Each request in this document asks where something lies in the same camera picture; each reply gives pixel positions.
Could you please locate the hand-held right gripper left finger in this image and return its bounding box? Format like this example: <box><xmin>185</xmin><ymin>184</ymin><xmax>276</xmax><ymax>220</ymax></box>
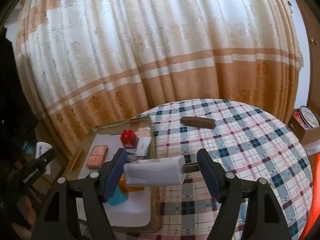
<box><xmin>31</xmin><ymin>148</ymin><xmax>128</xmax><ymax>240</ymax></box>

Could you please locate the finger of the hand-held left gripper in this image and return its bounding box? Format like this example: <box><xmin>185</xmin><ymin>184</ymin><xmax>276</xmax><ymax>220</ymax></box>
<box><xmin>32</xmin><ymin>149</ymin><xmax>56</xmax><ymax>173</ymax></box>

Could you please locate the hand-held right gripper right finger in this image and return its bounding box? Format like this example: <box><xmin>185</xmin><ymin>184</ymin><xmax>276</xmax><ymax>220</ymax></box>
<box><xmin>197</xmin><ymin>149</ymin><xmax>292</xmax><ymax>240</ymax></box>

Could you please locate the white bottle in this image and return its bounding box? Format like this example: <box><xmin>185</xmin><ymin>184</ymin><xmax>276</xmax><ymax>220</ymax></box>
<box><xmin>36</xmin><ymin>142</ymin><xmax>52</xmax><ymax>176</ymax></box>

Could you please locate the orange block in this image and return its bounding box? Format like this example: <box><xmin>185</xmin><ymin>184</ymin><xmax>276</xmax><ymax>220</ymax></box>
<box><xmin>117</xmin><ymin>174</ymin><xmax>145</xmax><ymax>193</ymax></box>

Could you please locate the black speckled object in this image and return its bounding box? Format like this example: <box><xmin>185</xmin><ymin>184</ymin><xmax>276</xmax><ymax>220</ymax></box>
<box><xmin>126</xmin><ymin>154</ymin><xmax>147</xmax><ymax>162</ymax></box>

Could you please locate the brown wooden block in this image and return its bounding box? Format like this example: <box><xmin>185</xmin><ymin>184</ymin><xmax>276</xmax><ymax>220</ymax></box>
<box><xmin>86</xmin><ymin>145</ymin><xmax>109</xmax><ymax>169</ymax></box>

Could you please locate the teal building block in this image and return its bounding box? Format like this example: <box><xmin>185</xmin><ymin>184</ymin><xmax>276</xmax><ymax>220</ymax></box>
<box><xmin>107</xmin><ymin>189</ymin><xmax>129</xmax><ymax>205</ymax></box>

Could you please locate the red building block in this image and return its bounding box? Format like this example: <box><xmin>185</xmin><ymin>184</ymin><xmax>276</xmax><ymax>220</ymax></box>
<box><xmin>121</xmin><ymin>129</ymin><xmax>137</xmax><ymax>147</ymax></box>

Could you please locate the white charger adapter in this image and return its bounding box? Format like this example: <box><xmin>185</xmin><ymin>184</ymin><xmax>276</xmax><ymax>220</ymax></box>
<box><xmin>123</xmin><ymin>155</ymin><xmax>200</xmax><ymax>187</ymax></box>

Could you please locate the small white box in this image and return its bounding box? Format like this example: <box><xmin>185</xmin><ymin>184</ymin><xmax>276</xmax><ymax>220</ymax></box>
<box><xmin>136</xmin><ymin>136</ymin><xmax>151</xmax><ymax>156</ymax></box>

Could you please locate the beige metal tray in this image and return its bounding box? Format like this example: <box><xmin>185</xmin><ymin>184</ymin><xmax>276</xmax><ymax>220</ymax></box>
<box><xmin>61</xmin><ymin>116</ymin><xmax>162</xmax><ymax>233</ymax></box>

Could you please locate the teal cloth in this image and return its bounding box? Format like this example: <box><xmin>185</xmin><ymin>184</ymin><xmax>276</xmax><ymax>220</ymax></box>
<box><xmin>21</xmin><ymin>142</ymin><xmax>36</xmax><ymax>156</ymax></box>

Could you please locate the plaid tablecloth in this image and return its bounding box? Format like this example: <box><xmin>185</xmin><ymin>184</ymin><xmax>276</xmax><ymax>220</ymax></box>
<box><xmin>132</xmin><ymin>99</ymin><xmax>314</xmax><ymax>240</ymax></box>

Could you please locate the dark brown bar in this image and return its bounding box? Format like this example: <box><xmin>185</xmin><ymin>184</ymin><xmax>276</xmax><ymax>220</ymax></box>
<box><xmin>180</xmin><ymin>116</ymin><xmax>215</xmax><ymax>130</ymax></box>

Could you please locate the cardboard box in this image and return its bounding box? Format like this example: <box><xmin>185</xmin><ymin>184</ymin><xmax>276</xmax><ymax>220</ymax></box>
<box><xmin>287</xmin><ymin>109</ymin><xmax>320</xmax><ymax>143</ymax></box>

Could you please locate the orange red object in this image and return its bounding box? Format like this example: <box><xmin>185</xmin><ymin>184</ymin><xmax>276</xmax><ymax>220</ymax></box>
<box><xmin>301</xmin><ymin>152</ymin><xmax>320</xmax><ymax>240</ymax></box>

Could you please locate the decorated plate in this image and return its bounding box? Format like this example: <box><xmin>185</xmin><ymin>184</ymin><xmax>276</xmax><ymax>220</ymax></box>
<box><xmin>300</xmin><ymin>106</ymin><xmax>320</xmax><ymax>128</ymax></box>

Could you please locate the cream and orange curtain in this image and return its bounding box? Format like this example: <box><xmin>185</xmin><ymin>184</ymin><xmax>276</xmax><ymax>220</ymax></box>
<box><xmin>15</xmin><ymin>0</ymin><xmax>303</xmax><ymax>155</ymax></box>

